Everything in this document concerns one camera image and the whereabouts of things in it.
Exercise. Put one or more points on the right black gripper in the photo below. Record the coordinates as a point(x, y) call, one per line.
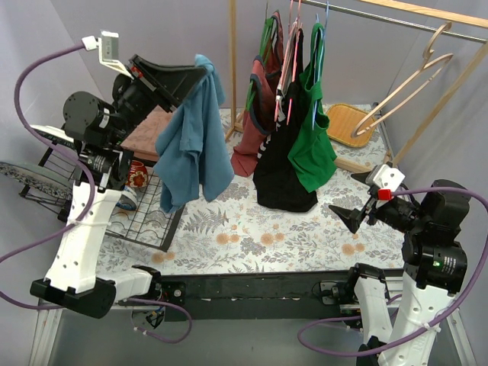
point(367, 210)

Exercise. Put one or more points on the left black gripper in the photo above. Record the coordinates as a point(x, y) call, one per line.
point(146, 81)

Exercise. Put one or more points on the blue tank top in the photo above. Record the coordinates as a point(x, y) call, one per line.
point(193, 157)

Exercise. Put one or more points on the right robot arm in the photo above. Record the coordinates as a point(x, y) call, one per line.
point(433, 272)

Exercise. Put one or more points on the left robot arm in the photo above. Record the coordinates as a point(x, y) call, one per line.
point(99, 128)

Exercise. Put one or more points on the green tank top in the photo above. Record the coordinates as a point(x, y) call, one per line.
point(312, 155)

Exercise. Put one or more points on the black tank top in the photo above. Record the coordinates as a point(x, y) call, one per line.
point(275, 179)

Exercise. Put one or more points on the red tank top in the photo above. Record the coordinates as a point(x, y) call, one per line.
point(257, 123)

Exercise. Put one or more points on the blue hanger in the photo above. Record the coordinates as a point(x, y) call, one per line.
point(318, 57)

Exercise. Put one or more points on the green hanger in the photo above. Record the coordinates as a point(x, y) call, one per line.
point(270, 52)

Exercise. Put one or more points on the pink hanger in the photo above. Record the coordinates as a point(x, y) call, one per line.
point(289, 66)

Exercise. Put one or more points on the empty wooden hanger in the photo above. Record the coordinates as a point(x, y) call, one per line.
point(437, 65)

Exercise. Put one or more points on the pink plastic basin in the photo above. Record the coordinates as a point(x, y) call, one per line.
point(143, 139)

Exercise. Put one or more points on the woven bamboo tray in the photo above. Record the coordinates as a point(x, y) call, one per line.
point(343, 118)

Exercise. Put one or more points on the red floral bowl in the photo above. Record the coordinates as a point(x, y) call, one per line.
point(138, 175)

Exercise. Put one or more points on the blue white bowl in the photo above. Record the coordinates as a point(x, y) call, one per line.
point(128, 199)

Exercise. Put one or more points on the white plate upper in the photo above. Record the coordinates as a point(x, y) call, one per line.
point(54, 134)

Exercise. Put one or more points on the floral tablecloth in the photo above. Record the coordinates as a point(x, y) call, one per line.
point(234, 234)

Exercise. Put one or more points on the blue patterned plate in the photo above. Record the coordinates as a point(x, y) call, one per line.
point(43, 179)

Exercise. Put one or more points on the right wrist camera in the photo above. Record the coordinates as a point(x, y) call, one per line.
point(386, 180)

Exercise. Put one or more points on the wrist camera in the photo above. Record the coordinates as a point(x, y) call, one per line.
point(107, 45)
point(386, 180)

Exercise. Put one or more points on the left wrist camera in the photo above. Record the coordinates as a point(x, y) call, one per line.
point(107, 45)

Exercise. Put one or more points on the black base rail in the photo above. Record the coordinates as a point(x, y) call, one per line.
point(274, 295)

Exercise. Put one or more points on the black wire dish rack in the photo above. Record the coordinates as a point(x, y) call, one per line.
point(147, 225)

